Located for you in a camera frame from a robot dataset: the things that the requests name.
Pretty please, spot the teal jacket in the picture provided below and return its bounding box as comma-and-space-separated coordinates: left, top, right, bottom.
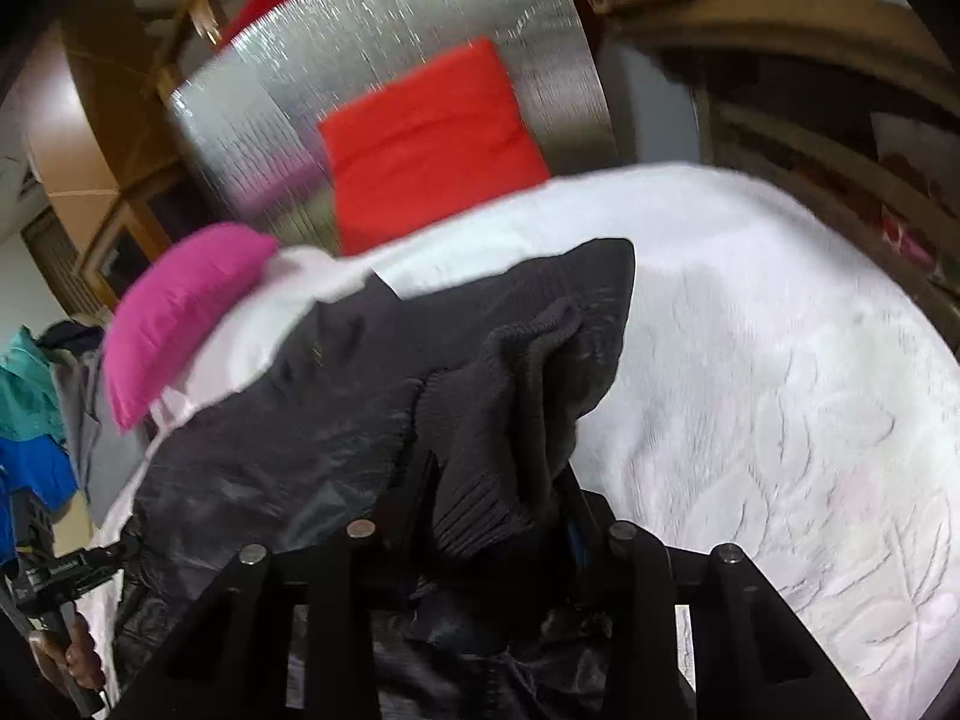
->
0, 326, 68, 443

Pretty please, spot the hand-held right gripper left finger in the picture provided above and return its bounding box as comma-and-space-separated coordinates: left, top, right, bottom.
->
112, 450, 443, 720

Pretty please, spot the person's left hand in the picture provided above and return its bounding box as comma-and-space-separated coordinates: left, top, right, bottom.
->
28, 613, 104, 693

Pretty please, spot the wooden pillar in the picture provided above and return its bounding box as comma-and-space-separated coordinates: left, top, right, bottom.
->
22, 7, 196, 316

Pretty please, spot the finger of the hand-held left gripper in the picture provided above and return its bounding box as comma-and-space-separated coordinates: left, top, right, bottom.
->
105, 532, 147, 569

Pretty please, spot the grey garment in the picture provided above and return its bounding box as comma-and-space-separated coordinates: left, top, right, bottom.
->
56, 349, 151, 526

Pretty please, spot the silver foil mat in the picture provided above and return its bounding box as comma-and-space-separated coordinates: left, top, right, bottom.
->
166, 0, 617, 256

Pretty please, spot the wooden stair railing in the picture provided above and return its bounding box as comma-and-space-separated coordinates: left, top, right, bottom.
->
154, 0, 263, 102

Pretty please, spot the black puffer jacket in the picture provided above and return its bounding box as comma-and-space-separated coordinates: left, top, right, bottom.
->
112, 238, 691, 720

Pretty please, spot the red pillow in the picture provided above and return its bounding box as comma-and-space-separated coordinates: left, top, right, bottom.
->
316, 37, 552, 256

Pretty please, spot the wooden table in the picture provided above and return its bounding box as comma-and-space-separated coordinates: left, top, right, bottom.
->
600, 0, 960, 316

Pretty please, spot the white blanket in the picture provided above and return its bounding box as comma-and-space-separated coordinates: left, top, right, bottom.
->
97, 161, 960, 720

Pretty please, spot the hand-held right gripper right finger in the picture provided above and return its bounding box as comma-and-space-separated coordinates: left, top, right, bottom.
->
559, 465, 852, 720

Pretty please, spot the pink pillow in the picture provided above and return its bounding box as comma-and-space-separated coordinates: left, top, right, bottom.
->
103, 223, 280, 432

